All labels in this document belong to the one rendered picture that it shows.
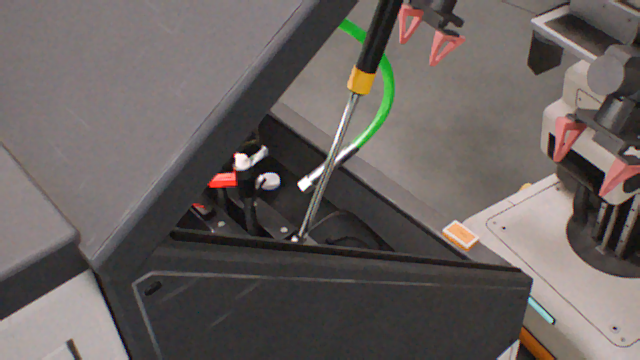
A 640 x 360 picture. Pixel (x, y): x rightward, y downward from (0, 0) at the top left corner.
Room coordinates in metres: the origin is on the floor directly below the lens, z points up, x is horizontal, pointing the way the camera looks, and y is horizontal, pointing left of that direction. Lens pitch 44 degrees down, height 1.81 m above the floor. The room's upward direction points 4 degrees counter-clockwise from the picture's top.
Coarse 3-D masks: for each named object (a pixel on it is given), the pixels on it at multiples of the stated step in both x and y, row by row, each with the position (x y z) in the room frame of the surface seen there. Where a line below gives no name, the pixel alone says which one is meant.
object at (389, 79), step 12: (348, 24) 0.72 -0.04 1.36; (360, 36) 0.72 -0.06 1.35; (384, 60) 0.73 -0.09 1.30; (384, 72) 0.73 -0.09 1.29; (384, 84) 0.73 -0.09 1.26; (384, 96) 0.73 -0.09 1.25; (384, 108) 0.73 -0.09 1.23; (372, 120) 0.73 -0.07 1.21; (384, 120) 0.73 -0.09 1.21; (372, 132) 0.72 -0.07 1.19; (360, 144) 0.72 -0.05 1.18
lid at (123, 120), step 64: (0, 0) 0.52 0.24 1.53; (64, 0) 0.48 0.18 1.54; (128, 0) 0.45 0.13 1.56; (192, 0) 0.42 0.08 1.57; (256, 0) 0.40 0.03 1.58; (320, 0) 0.39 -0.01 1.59; (0, 64) 0.45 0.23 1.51; (64, 64) 0.42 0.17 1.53; (128, 64) 0.40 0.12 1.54; (192, 64) 0.38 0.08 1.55; (256, 64) 0.36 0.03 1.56; (0, 128) 0.40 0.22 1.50; (64, 128) 0.37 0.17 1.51; (128, 128) 0.35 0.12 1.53; (192, 128) 0.33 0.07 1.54; (64, 192) 0.33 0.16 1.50; (128, 192) 0.31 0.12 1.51; (192, 192) 0.32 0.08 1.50; (128, 256) 0.29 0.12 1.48
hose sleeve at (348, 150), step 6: (348, 144) 0.72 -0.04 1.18; (342, 150) 0.72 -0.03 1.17; (348, 150) 0.71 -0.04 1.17; (354, 150) 0.71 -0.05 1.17; (342, 156) 0.71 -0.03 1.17; (348, 156) 0.71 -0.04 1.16; (324, 162) 0.72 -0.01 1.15; (336, 162) 0.71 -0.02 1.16; (342, 162) 0.71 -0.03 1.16; (318, 168) 0.71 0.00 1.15; (336, 168) 0.71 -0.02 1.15; (312, 174) 0.71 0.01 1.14; (318, 174) 0.70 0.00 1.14; (312, 180) 0.70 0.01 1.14
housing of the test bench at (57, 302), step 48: (0, 144) 0.38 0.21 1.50; (0, 192) 0.33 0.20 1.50; (0, 240) 0.29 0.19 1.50; (48, 240) 0.28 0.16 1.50; (0, 288) 0.26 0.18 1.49; (48, 288) 0.27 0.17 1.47; (96, 288) 0.29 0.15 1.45; (0, 336) 0.25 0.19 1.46; (48, 336) 0.26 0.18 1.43; (96, 336) 0.28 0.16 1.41
